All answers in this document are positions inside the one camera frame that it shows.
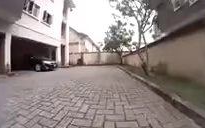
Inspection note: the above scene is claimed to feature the concrete kerb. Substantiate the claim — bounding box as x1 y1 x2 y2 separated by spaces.
117 64 205 128

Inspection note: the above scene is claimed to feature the black car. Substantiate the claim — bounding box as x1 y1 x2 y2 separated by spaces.
29 55 59 73

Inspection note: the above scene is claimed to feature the beige boundary wall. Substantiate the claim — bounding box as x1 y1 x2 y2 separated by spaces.
121 21 205 88

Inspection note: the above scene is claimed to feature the grey building with carport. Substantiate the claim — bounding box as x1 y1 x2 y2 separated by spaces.
0 0 26 24

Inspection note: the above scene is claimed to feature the white building with carport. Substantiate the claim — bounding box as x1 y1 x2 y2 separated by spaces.
0 0 77 75

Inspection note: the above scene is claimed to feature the grass strip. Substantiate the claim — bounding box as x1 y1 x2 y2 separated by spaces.
121 64 205 115

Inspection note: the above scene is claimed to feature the grey brick paving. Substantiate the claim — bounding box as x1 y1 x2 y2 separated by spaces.
0 64 205 128

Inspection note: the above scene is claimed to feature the bushy tree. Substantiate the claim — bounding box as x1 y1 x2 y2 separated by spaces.
102 19 136 65

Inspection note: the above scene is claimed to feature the tall slim tree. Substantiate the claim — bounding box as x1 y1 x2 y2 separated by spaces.
108 0 158 77

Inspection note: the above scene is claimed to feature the dark grey building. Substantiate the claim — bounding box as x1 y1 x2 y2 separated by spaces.
149 0 205 36

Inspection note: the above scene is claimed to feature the pale building with pitched roof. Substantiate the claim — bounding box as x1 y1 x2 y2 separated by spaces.
68 26 101 55

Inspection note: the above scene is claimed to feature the pale end wall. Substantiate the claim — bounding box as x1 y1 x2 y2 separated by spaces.
68 51 124 66

